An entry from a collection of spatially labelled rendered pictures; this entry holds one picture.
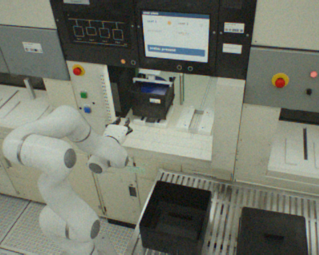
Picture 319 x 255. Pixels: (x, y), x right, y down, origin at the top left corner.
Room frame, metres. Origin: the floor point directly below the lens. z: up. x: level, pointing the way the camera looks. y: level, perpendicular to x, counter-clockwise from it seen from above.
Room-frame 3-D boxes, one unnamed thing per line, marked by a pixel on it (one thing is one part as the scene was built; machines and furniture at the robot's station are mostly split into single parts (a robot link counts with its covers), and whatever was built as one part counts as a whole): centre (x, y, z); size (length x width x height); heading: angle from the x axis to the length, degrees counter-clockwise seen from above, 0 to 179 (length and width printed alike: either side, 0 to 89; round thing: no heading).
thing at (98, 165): (1.03, 0.26, 1.19); 0.13 x 0.09 x 0.08; 161
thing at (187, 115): (1.61, -0.22, 0.89); 0.22 x 0.21 x 0.04; 161
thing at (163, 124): (1.69, 0.03, 0.89); 0.22 x 0.21 x 0.04; 161
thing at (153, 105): (1.70, 0.03, 1.06); 0.24 x 0.20 x 0.32; 71
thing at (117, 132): (1.17, 0.21, 1.19); 0.11 x 0.10 x 0.07; 161
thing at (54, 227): (0.77, 0.39, 1.07); 0.19 x 0.12 x 0.24; 69
